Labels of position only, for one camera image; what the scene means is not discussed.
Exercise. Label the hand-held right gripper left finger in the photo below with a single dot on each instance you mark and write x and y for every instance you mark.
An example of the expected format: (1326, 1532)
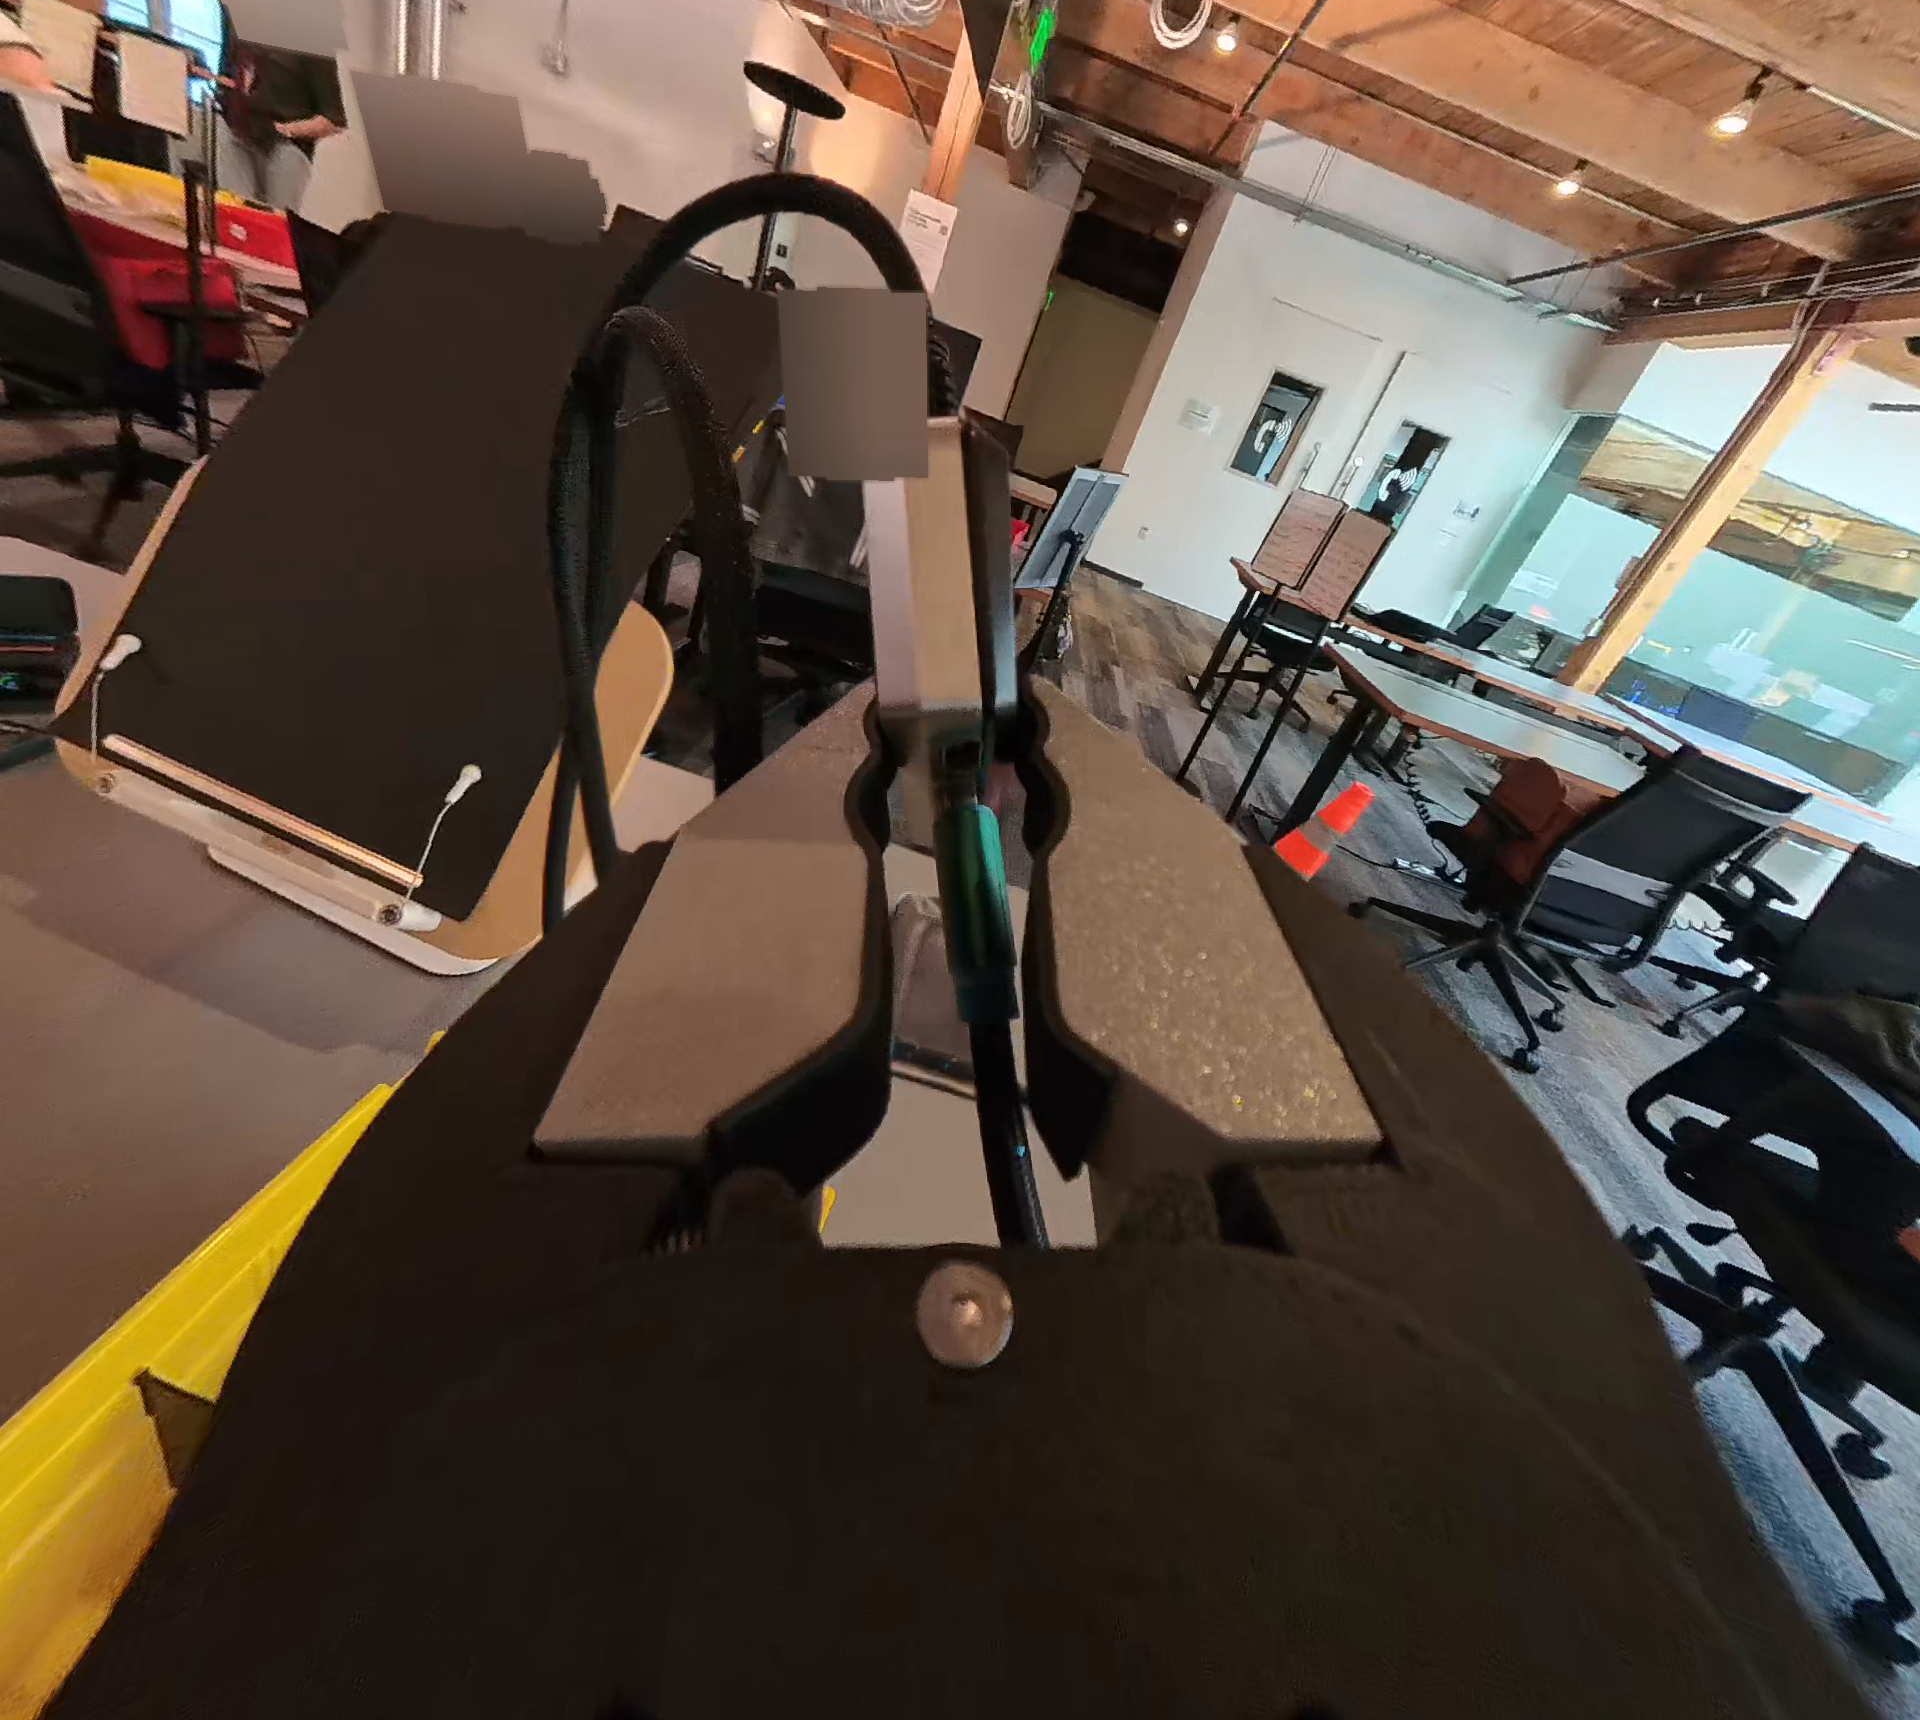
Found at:
(702, 966)

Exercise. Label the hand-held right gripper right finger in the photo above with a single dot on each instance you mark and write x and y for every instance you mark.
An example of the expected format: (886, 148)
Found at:
(1204, 988)

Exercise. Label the silver adapter box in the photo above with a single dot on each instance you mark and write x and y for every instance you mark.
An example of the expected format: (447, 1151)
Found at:
(929, 595)

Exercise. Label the yellow plastic bin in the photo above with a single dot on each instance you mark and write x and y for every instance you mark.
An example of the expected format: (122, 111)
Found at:
(90, 1456)

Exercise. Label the orange traffic cone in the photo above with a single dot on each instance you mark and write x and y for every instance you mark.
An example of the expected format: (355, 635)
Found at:
(1326, 834)

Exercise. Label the white top office table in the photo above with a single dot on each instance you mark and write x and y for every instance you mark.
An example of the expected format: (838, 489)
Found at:
(1474, 709)

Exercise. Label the wooden book stand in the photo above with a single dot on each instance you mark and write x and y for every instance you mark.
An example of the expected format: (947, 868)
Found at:
(1299, 541)
(1361, 559)

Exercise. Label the black office chair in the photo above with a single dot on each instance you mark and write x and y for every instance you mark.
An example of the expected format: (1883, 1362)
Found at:
(1799, 1151)
(1632, 852)
(1865, 924)

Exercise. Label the small easel whiteboard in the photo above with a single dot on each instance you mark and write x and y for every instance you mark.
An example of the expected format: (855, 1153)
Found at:
(1079, 525)

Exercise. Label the wooden stand with black board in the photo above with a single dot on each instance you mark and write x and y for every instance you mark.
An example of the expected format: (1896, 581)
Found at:
(372, 477)

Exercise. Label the black charging case with screen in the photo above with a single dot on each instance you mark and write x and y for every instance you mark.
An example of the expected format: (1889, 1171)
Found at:
(39, 622)

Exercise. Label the red storage bin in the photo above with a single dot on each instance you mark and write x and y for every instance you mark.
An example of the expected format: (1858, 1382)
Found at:
(152, 276)

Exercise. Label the black floor lamp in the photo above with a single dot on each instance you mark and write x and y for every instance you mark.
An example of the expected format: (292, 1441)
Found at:
(798, 85)

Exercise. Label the green exit sign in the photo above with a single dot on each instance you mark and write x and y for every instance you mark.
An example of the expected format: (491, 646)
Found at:
(1038, 31)

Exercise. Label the white sheet on stand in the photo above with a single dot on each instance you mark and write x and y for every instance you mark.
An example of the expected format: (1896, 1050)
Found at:
(152, 85)
(64, 43)

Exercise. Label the wooden support post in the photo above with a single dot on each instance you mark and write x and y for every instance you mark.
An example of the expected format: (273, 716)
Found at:
(1697, 525)

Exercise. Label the white wall sign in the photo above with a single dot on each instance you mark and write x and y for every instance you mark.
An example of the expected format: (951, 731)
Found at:
(932, 234)

